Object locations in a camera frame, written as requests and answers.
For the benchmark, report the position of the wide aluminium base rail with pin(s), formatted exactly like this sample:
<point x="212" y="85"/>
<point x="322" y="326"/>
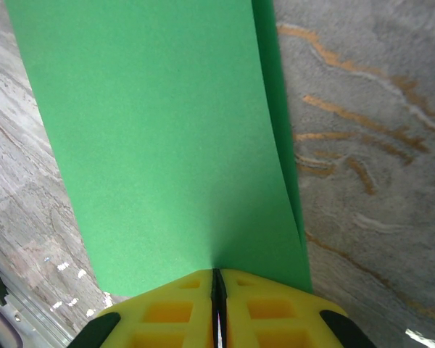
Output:
<point x="29" y="319"/>

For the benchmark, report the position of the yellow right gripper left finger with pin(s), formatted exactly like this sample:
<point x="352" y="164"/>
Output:
<point x="166" y="319"/>

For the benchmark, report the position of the green square paper sheet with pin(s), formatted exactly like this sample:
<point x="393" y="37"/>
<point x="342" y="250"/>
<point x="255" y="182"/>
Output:
<point x="148" y="127"/>

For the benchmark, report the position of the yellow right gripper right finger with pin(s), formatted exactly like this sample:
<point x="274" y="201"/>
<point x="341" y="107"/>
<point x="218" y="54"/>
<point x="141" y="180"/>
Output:
<point x="275" y="319"/>

